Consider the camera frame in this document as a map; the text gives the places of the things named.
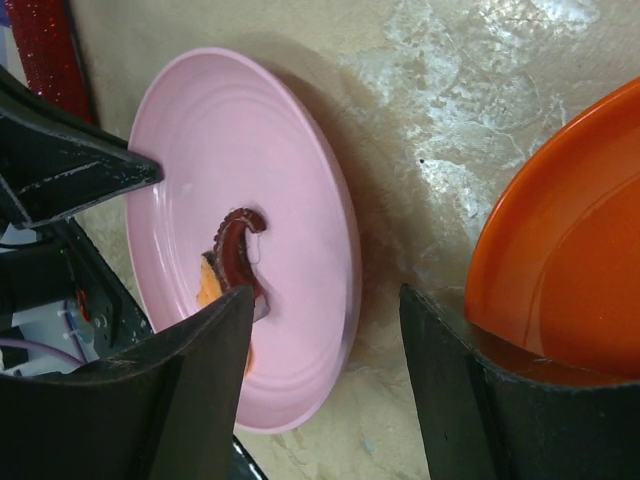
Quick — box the salmon slice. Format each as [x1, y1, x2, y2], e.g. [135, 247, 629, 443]
[194, 252, 254, 376]

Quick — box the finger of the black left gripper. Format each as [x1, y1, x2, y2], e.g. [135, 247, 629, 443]
[1, 69, 164, 229]

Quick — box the dark curved sausage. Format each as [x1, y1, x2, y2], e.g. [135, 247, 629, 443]
[212, 208, 270, 322]

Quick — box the orange plate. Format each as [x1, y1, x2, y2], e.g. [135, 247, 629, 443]
[464, 81, 639, 380]

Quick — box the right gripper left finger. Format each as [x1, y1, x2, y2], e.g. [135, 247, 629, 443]
[1, 287, 254, 479]

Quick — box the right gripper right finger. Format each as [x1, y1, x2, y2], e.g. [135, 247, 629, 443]
[399, 284, 639, 479]

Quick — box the red glitter microphone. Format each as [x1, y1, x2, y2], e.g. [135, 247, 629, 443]
[4, 0, 99, 125]

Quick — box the pink plate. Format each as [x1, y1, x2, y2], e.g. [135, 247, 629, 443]
[126, 48, 362, 434]

